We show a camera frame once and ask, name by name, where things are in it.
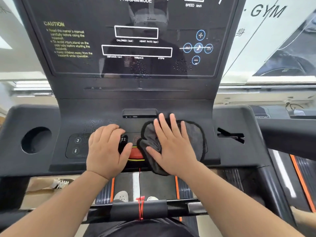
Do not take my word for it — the glossy black display panel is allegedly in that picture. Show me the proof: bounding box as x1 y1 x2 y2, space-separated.
21 0 237 80

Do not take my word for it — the person's left forearm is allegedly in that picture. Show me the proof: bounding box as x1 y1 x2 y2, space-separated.
0 170 111 237

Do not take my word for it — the white printed banner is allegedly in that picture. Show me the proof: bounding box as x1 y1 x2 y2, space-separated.
220 0 316 85

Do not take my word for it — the black cable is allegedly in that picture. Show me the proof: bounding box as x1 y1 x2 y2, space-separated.
286 102 306 114

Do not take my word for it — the black treadmill console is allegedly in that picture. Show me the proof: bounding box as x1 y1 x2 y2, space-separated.
0 0 271 179

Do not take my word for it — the person's right forearm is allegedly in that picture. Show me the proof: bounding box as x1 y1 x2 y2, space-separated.
176 162 305 237

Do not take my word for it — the person's right hand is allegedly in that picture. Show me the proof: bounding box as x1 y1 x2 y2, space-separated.
146 113 201 177

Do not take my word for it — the person's white left shoe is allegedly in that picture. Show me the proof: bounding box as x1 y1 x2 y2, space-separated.
113 191 129 203

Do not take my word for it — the black treadmill handlebar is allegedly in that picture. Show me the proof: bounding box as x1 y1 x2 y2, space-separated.
0 198 208 224

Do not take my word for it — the red safety stop button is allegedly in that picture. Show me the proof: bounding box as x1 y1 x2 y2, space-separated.
127 146 146 162

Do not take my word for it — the red safety cord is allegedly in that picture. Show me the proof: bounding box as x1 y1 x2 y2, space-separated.
136 168 145 221

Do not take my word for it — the grey microfibre cloth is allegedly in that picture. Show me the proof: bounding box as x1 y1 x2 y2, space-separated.
136 119 207 176

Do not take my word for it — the white and black sneaker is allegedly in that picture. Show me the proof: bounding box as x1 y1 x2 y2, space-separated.
50 178 75 190

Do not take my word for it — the black treadmill belt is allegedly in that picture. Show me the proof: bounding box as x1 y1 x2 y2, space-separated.
95 170 199 237

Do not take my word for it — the person's left hand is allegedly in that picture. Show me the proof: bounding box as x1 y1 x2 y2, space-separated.
86 124 134 181

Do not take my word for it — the neighbouring black treadmill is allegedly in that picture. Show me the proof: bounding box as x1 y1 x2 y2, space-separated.
249 105 316 221

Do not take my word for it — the person's black shirt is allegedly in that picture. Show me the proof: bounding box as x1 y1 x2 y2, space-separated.
87 218 199 237

